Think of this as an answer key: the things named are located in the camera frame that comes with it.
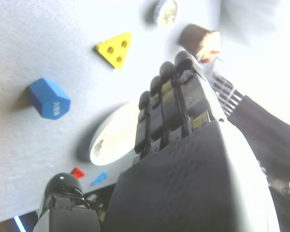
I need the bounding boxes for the red triangle block three holes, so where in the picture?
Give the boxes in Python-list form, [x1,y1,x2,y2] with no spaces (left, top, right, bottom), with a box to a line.
[70,167,86,179]

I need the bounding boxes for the blue hexagonal prism block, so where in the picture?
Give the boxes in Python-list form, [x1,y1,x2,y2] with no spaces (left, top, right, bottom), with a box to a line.
[28,77,71,120]

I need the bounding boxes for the bright white light strip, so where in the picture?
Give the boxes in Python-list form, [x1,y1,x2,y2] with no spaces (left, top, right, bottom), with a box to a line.
[14,215,25,232]

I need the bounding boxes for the cupcake with cream and strawberries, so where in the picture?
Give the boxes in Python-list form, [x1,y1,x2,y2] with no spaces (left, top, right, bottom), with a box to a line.
[177,23,220,64]

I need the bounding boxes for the silver wire dish rack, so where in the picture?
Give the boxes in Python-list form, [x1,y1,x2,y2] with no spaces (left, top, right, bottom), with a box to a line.
[200,55,246,116]

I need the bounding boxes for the blue triangle block three holes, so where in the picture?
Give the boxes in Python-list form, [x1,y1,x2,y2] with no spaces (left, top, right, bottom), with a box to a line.
[90,170,108,186]

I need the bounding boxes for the yellow triangle block three holes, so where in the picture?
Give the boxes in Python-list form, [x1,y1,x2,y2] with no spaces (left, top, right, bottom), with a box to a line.
[94,32,133,71]

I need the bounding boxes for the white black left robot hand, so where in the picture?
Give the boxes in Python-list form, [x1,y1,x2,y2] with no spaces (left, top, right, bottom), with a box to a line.
[32,50,281,232]

